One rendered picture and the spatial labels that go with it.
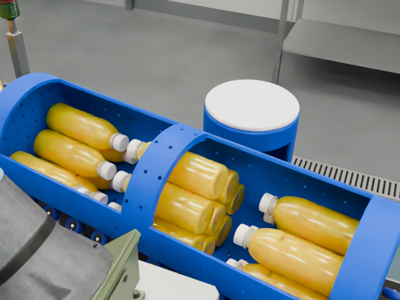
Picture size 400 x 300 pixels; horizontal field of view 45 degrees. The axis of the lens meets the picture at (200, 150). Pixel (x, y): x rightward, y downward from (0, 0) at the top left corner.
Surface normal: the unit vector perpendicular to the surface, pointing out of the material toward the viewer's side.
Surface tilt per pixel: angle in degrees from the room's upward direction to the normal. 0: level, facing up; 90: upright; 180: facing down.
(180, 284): 0
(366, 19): 90
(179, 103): 0
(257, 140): 90
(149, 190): 49
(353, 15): 90
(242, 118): 0
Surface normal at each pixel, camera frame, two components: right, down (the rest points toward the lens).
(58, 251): 0.47, -0.61
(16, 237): 0.55, -0.22
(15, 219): 0.66, -0.37
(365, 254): -0.25, -0.43
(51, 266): 0.32, -0.40
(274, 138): 0.37, 0.57
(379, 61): 0.03, -0.80
